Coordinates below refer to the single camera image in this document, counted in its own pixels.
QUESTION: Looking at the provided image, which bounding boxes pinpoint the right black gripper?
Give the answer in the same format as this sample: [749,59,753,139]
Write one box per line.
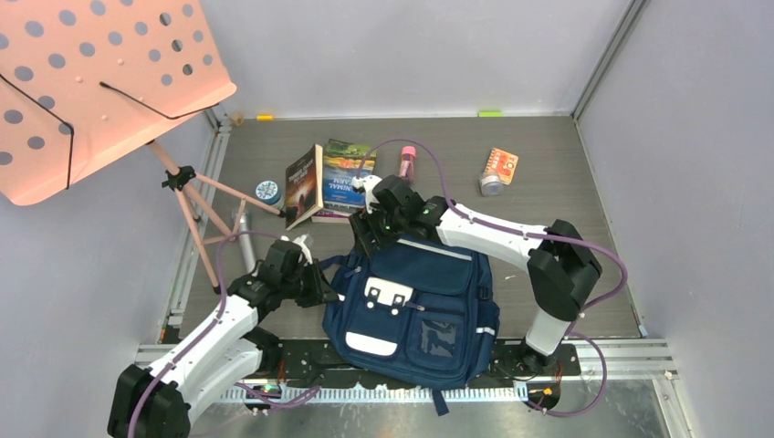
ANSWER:
[350,202,407,257]

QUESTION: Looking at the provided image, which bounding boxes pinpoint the dark Three Days book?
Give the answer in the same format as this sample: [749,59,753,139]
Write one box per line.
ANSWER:
[285,144,323,231]

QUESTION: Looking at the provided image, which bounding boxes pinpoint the pink capped tube bottle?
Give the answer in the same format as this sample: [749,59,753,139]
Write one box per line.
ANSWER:
[398,146,416,183]

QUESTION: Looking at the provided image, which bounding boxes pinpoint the blue Animal Farm book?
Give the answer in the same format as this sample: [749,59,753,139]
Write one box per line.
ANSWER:
[311,139,376,224]

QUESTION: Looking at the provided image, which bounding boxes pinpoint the aluminium frame rail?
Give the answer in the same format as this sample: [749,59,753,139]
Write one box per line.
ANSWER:
[165,339,676,414]

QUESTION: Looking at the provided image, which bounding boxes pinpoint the orange small notebook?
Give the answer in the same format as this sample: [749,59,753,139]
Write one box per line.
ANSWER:
[485,148,519,185]

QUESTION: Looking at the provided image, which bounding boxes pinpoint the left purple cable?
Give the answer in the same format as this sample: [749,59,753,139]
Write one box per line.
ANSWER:
[127,230,286,438]

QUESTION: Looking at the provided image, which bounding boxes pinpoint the navy blue student backpack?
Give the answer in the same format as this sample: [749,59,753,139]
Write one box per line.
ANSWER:
[320,237,500,416]

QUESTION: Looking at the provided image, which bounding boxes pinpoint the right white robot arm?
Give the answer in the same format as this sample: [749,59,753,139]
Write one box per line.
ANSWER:
[350,175,602,375]

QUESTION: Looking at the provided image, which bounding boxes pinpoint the clear tape roll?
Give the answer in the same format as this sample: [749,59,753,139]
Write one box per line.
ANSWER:
[478,172,505,197]

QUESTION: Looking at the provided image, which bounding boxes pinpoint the pink perforated music stand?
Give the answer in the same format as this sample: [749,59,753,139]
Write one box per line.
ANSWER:
[0,0,286,295]

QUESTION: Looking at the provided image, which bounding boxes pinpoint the green tape marker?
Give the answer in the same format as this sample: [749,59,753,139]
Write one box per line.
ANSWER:
[477,110,503,118]

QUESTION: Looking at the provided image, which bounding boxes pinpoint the black mounting base plate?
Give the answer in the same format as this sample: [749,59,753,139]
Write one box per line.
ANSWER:
[255,339,581,390]

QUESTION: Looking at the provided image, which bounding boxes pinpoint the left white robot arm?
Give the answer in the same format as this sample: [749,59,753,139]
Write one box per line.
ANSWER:
[107,235,339,437]

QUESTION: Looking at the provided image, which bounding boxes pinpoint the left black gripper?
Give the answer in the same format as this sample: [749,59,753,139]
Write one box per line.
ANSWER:
[280,258,339,308]

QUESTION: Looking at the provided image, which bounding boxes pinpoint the blue patterned tape roll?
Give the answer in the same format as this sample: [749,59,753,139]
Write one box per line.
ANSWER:
[255,180,284,209]

